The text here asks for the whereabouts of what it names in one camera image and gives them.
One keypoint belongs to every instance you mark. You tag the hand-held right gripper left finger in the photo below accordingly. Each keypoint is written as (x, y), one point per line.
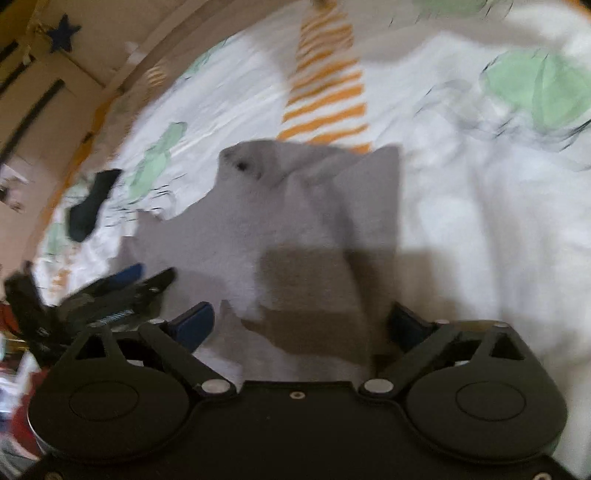
(194, 325)

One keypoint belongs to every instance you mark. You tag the blue star decoration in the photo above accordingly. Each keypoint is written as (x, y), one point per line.
(64, 32)

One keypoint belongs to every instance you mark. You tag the red clutter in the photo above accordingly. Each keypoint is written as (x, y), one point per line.
(14, 406)

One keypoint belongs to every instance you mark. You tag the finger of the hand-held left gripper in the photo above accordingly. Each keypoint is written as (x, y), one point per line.
(157, 281)
(125, 275)

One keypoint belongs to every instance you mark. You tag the dark cloth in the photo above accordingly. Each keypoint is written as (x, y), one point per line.
(90, 210)

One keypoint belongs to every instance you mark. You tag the grey knit sweater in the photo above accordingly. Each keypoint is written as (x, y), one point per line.
(277, 221)

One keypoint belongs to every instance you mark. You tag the white leaf-print bed cover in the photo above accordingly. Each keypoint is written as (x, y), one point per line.
(485, 207)

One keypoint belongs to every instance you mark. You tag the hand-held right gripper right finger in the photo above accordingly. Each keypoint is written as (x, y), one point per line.
(408, 330)

